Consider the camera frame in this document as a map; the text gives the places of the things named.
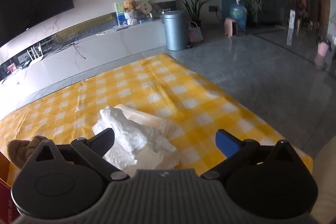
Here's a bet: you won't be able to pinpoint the blue water bottle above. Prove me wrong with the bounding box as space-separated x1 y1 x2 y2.
230 0 247 31

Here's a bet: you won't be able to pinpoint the green potted plant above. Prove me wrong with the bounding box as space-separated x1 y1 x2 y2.
180 0 211 23

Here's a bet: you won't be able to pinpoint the white wifi router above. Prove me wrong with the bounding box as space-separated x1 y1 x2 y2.
26 44 43 65

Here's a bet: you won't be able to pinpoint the yellow checkered tablecloth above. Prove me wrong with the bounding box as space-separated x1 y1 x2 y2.
0 52 314 188

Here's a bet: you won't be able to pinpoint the woven handbag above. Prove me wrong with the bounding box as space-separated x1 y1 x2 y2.
188 21 204 43

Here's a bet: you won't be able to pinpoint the brown teddy bear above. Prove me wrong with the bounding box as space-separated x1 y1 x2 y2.
123 0 136 12

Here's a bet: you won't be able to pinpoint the white tissue paper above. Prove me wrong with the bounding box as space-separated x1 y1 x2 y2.
92 105 179 177

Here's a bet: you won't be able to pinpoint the white grey cloth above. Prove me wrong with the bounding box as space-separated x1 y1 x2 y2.
110 107 179 172

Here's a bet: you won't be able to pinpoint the orange cardboard box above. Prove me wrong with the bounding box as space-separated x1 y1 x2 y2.
0 153 20 224

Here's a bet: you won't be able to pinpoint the black cables on console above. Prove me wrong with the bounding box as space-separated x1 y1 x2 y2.
48 35 87 60

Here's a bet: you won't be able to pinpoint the pink small heater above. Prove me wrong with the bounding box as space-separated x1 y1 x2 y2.
224 17 239 38

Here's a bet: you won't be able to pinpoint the brown plush towel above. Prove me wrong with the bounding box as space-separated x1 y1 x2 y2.
7 135 47 169

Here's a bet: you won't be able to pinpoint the green picture book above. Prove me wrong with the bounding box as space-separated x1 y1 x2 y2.
114 0 151 26

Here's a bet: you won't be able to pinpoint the white tv console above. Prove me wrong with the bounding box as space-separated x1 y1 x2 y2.
1 19 166 109

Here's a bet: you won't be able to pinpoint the grey metal trash can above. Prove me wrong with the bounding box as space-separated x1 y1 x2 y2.
162 10 189 51

